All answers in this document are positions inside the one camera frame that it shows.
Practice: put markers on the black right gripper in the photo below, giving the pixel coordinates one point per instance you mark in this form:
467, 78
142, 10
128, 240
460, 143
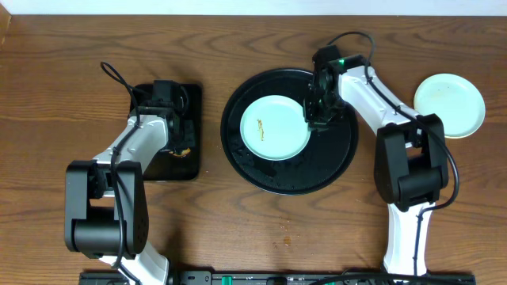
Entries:
315, 120

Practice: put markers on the rectangular black tray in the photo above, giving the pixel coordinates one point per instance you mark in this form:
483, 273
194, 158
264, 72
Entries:
163, 166

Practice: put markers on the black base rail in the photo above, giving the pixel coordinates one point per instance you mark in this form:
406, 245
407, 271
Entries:
209, 278

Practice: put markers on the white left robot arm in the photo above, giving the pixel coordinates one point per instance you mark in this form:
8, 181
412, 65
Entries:
106, 215

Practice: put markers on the green plate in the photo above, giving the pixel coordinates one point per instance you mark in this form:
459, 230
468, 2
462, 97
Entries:
456, 101
273, 128

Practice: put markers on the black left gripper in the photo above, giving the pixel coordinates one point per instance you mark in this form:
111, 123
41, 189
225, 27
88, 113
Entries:
177, 132

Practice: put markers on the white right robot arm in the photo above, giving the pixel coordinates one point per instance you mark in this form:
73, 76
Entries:
410, 165

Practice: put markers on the round black tray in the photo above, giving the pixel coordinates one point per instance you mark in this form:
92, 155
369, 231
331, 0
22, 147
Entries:
327, 155

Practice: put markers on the green yellow sponge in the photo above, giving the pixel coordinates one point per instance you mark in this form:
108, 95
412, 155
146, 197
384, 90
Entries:
180, 153

